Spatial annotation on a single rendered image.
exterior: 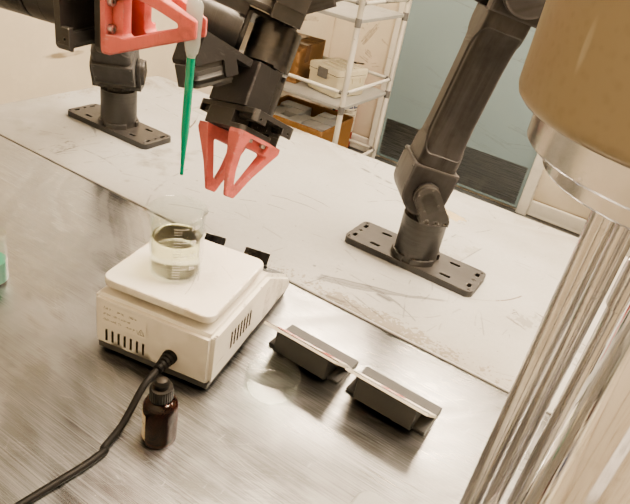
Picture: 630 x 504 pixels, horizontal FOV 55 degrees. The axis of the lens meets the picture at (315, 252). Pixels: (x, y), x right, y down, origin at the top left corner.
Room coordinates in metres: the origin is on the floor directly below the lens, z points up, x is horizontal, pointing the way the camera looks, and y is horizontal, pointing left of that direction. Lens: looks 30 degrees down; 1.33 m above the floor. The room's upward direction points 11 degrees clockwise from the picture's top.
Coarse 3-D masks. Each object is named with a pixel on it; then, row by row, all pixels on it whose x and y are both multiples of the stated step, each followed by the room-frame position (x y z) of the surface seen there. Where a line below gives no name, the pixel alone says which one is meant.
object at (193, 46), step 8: (192, 0) 0.50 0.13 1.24; (192, 8) 0.49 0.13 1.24; (200, 8) 0.50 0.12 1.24; (192, 16) 0.49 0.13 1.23; (200, 16) 0.50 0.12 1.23; (200, 24) 0.50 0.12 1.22; (200, 32) 0.50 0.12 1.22; (192, 40) 0.49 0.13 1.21; (200, 40) 0.50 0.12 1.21; (192, 48) 0.49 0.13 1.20
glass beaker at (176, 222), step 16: (144, 208) 0.48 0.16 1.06; (160, 208) 0.51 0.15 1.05; (176, 208) 0.52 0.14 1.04; (192, 208) 0.52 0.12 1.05; (160, 224) 0.47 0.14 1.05; (176, 224) 0.47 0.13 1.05; (192, 224) 0.48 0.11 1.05; (160, 240) 0.47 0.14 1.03; (176, 240) 0.47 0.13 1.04; (192, 240) 0.48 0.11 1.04; (160, 256) 0.47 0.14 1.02; (176, 256) 0.47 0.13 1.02; (192, 256) 0.48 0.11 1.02; (160, 272) 0.47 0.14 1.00; (176, 272) 0.47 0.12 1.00; (192, 272) 0.48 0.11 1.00
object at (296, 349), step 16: (288, 336) 0.49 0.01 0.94; (304, 336) 0.54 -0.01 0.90; (288, 352) 0.50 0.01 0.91; (304, 352) 0.49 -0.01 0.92; (320, 352) 0.47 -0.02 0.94; (336, 352) 0.52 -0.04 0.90; (304, 368) 0.49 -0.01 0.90; (320, 368) 0.48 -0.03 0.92; (336, 368) 0.50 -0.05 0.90; (352, 368) 0.50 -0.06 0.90
